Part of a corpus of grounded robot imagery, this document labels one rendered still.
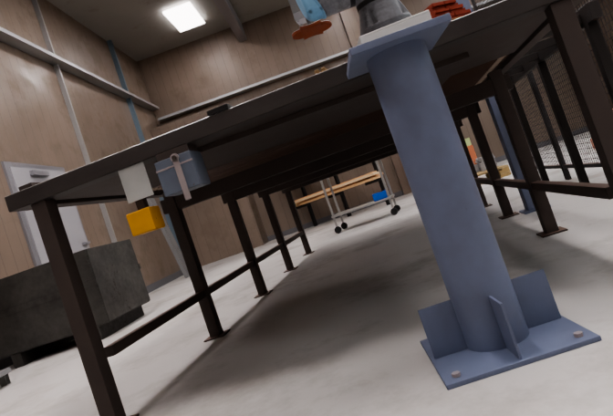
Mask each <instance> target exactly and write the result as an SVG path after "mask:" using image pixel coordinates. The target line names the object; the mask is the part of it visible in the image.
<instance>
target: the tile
mask: <svg viewBox="0 0 613 416"><path fill-rule="evenodd" d="M331 26H332V24H331V22H330V21H328V20H326V21H321V22H320V20H317V21H316V22H314V23H312V24H309V25H306V26H300V29H298V30H297V31H295V32H294V33H293V34H292V37H293V39H302V38H304V39H305V40H306V39H307V38H309V37H312V36H315V35H319V34H324V33H323V31H325V30H327V29H329V28H330V27H331Z"/></svg>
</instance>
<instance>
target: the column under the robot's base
mask: <svg viewBox="0 0 613 416"><path fill-rule="evenodd" d="M451 21H452V17H451V15H450V13H447V14H445V15H442V16H437V17H435V18H433V19H430V20H427V21H424V22H422V23H419V24H417V25H414V26H410V27H407V28H404V29H402V30H400V31H397V32H394V33H391V34H389V35H386V36H382V37H380V38H377V39H374V40H371V41H369V42H367V43H364V44H361V45H358V46H356V47H352V48H350V49H349V50H348V67H347V77H348V79H351V78H355V77H357V76H360V75H363V74H366V73H370V76H371V78H372V81H373V84H374V87H375V90H376V91H377V94H378V97H379V102H380V105H381V107H382V109H383V112H384V115H385V118H386V120H387V122H388V125H389V128H390V133H391V135H392V138H393V140H394V143H395V146H396V148H397V151H398V154H399V156H400V161H401V163H402V166H403V169H404V171H405V174H406V176H407V179H408V182H409V185H410V189H411V191H412V194H413V197H414V200H415V203H416V204H417V207H418V210H419V213H420V216H421V219H422V222H423V225H424V228H425V231H426V233H427V235H428V238H429V241H430V244H431V248H432V251H433V253H434V256H435V259H436V261H437V264H438V267H439V269H440V272H441V275H442V279H443V282H444V284H445V287H446V289H447V292H448V295H449V298H450V300H447V301H444V302H441V303H439V304H436V305H433V306H430V307H425V308H423V309H420V310H418V313H419V316H420V319H421V323H422V325H423V328H424V331H425V334H426V336H427V338H426V339H424V340H421V345H422V347H423V348H424V350H425V352H426V354H427V355H428V357H429V359H430V360H431V363H432V364H433V366H434V368H435V369H436V370H437V372H438V374H439V375H440V377H441V379H442V381H443V383H444V385H445V386H446V388H447V390H451V389H454V388H457V387H460V386H462V385H466V384H469V383H472V382H475V381H477V380H482V379H485V378H488V377H491V376H493V375H496V374H499V373H502V372H506V371H508V370H511V369H516V368H519V367H522V366H524V365H527V364H530V363H533V362H536V361H538V360H541V359H547V358H550V357H553V356H555V355H558V354H561V353H564V352H567V351H569V350H572V349H575V348H580V347H584V346H586V345H589V344H592V343H595V342H598V341H600V340H602V339H601V336H600V335H598V334H596V333H594V332H592V331H591V330H589V329H587V328H584V327H582V326H580V325H578V324H577V323H575V322H574V321H572V320H570V319H568V318H566V317H563V316H561V315H560V313H559V311H558V308H557V305H556V301H555V299H554V296H553V293H552V291H551V288H550V285H549V283H548V281H547V278H546V275H545V271H544V269H540V270H537V271H534V272H532V273H529V274H526V275H523V276H518V277H516V278H513V279H510V276H509V274H508V271H507V268H506V266H505V263H504V259H503V257H502V254H501V251H500V248H499V245H498V243H497V241H496V238H495V235H494V231H493V228H492V226H491V223H490V221H489V218H488V215H487V212H486V211H485V208H484V205H483V200H482V198H481V195H480V193H479V190H478V188H477V185H476V182H475V179H474V177H473V173H472V170H471V167H470V165H469V162H468V160H467V157H466V154H465V152H464V149H463V146H462V142H461V140H460V137H459V134H458V131H457V129H456V127H455V124H454V121H453V118H452V114H451V112H450V109H449V107H448V104H447V101H446V98H445V96H444V94H443V91H442V86H441V84H440V81H439V79H438V76H437V73H436V71H435V68H434V65H433V63H432V61H431V56H430V53H429V51H430V50H432V49H433V47H434V46H435V44H436V43H437V41H438V40H439V38H440V37H441V35H442V33H443V32H444V30H445V29H446V27H447V26H448V25H449V24H450V22H451Z"/></svg>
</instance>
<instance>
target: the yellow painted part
mask: <svg viewBox="0 0 613 416"><path fill-rule="evenodd" d="M135 203H136V206H137V209H138V211H136V212H133V213H129V214H127V215H126V216H127V219H128V222H129V225H130V229H131V232H132V235H133V236H138V235H142V234H147V233H149V232H152V231H155V230H158V229H161V228H162V227H165V223H164V221H163V218H162V215H161V210H160V207H159V205H156V206H150V207H149V205H148V202H147V199H146V198H143V199H141V200H138V201H136V202H135Z"/></svg>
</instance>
